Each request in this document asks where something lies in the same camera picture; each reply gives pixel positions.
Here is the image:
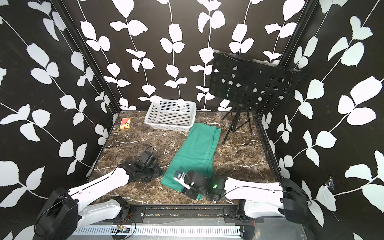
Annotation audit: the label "green long pants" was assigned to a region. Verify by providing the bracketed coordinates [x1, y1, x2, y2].
[161, 123, 221, 192]

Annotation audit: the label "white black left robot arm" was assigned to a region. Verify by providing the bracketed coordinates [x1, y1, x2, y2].
[34, 160, 162, 240]

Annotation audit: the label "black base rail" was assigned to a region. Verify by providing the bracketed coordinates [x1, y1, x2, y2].
[61, 204, 307, 224]

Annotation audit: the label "small green circuit board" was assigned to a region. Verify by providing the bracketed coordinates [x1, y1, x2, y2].
[116, 226, 131, 235]

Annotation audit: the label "yellow red playing card box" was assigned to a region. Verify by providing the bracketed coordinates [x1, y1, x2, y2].
[120, 118, 132, 129]

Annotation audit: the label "black perforated music stand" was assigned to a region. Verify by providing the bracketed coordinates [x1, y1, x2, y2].
[209, 50, 305, 134]

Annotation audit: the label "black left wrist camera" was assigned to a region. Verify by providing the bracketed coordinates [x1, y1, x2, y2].
[138, 151, 158, 169]

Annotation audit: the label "white slotted cable duct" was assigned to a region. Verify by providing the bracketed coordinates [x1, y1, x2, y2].
[73, 225, 242, 238]

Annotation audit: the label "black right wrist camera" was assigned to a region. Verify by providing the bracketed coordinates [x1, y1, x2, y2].
[173, 171, 192, 190]

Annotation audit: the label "white plastic perforated basket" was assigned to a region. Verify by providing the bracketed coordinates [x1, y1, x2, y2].
[145, 100, 197, 132]

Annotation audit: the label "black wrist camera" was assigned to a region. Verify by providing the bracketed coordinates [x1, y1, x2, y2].
[173, 171, 192, 190]
[138, 151, 158, 169]

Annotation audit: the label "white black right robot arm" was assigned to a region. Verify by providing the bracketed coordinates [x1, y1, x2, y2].
[174, 171, 309, 224]

